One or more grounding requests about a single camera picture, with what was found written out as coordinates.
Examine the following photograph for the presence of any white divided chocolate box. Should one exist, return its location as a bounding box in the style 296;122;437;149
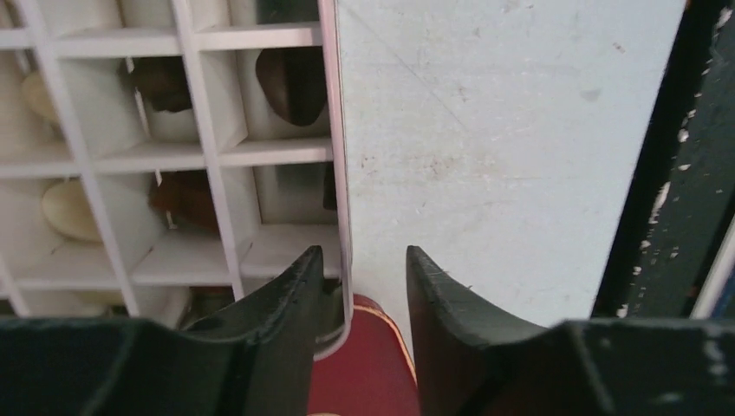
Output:
1;1;352;358

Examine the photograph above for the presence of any white oval chocolate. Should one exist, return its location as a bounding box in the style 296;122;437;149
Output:
41;179;102;244

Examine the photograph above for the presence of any white chocolate piece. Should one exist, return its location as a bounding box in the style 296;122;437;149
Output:
21;71;60;125

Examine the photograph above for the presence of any red plastic tray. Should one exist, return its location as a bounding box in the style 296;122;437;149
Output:
308;295;420;416

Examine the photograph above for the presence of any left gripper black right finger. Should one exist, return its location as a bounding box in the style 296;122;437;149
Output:
406;246;734;415

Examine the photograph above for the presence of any dark chocolate piece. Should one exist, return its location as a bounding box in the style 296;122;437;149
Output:
148;170;219;235
255;46;327;127

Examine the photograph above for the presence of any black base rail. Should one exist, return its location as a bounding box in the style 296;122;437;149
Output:
592;1;734;318

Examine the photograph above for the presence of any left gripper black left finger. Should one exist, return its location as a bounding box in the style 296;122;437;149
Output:
1;246;323;415

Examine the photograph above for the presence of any dark square chocolate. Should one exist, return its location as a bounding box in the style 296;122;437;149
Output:
130;56;192;113

